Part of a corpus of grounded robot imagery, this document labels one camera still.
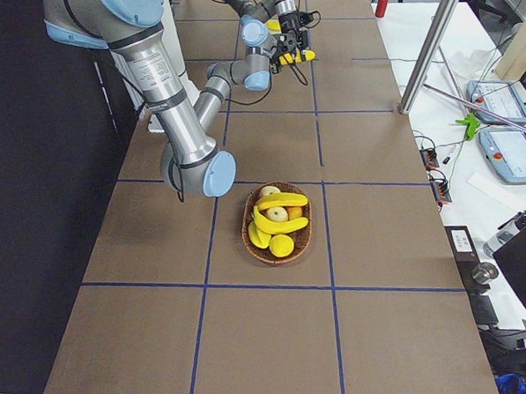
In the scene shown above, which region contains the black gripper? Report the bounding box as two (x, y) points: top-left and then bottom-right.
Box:
(278, 11), (300, 33)
(270, 29), (307, 72)

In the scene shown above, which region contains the yellow banana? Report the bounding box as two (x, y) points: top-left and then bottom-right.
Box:
(255, 192), (308, 211)
(278, 49), (315, 65)
(265, 19), (282, 34)
(252, 206), (309, 234)

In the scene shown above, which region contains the woven wicker basket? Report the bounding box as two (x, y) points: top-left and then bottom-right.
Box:
(241, 182), (312, 265)

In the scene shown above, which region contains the white rectangular bear tray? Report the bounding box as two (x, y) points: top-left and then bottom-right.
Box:
(265, 19), (315, 66)

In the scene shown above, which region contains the small orange fruit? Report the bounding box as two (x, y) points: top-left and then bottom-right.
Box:
(286, 205), (304, 221)

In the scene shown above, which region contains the pink white peach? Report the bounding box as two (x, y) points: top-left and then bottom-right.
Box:
(265, 206), (289, 223)

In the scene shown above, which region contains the thin metal rod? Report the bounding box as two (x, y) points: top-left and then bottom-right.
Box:
(422, 83), (526, 133)

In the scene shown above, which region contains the upper orange connector block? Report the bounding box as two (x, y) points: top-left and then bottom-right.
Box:
(419, 147), (440, 171)

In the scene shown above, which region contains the orange connector block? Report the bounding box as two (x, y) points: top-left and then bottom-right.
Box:
(430, 179), (452, 206)
(419, 147), (440, 171)

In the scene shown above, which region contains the green plastic clamp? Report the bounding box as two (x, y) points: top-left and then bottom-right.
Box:
(455, 113), (482, 141)

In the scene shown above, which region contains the yellow starfruit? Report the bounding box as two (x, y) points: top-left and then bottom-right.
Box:
(247, 220), (271, 249)

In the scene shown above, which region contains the yellow pear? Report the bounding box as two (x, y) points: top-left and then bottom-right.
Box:
(269, 234), (295, 258)

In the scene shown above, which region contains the lower orange connector block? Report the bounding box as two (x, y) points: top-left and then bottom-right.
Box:
(430, 179), (452, 206)

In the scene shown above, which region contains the upper teach pendant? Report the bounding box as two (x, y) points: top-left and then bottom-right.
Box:
(466, 80), (526, 125)

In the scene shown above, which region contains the teach pendant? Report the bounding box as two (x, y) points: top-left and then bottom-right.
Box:
(478, 127), (526, 185)
(466, 80), (526, 125)

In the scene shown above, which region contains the lower teach pendant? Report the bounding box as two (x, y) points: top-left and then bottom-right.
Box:
(478, 127), (526, 185)

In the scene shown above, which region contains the black device with label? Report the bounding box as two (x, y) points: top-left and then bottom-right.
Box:
(445, 226), (479, 263)

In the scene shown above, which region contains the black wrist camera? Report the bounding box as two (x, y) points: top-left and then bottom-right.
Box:
(297, 11), (321, 28)

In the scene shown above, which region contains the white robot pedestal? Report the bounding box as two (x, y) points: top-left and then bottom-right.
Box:
(130, 0), (199, 133)

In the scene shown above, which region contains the aluminium frame post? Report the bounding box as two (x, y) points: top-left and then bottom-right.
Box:
(398, 0), (459, 115)

